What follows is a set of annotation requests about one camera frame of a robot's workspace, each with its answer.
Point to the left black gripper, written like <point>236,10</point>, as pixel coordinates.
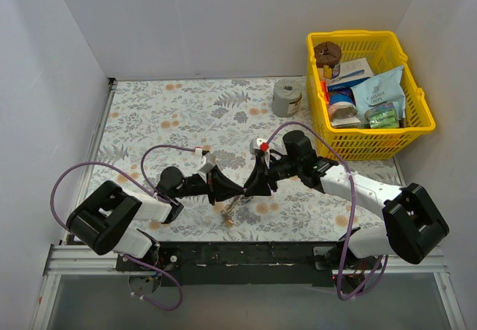
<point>212,185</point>

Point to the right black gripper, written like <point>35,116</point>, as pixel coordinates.
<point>269,173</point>

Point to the large silver keyring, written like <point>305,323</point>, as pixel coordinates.
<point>236,203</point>

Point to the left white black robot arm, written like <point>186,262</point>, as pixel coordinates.
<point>103,220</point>

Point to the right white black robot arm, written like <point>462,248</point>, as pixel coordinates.
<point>413,226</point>

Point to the green snack packet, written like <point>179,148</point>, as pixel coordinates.
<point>383,116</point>

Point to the brown lidded can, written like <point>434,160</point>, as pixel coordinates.
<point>328,57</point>

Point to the white blue box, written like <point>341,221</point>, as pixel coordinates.
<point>353,70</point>

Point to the blue cassava chips bag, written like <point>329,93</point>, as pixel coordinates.
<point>381,89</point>

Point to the yellow plastic basket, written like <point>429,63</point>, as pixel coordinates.
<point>352,138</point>

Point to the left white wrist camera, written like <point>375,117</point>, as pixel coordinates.
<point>207,164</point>

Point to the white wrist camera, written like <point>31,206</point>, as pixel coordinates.
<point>260,147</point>
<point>207,164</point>

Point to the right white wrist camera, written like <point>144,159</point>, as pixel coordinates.
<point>260,147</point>

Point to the aluminium frame rail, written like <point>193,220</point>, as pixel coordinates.
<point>79,260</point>

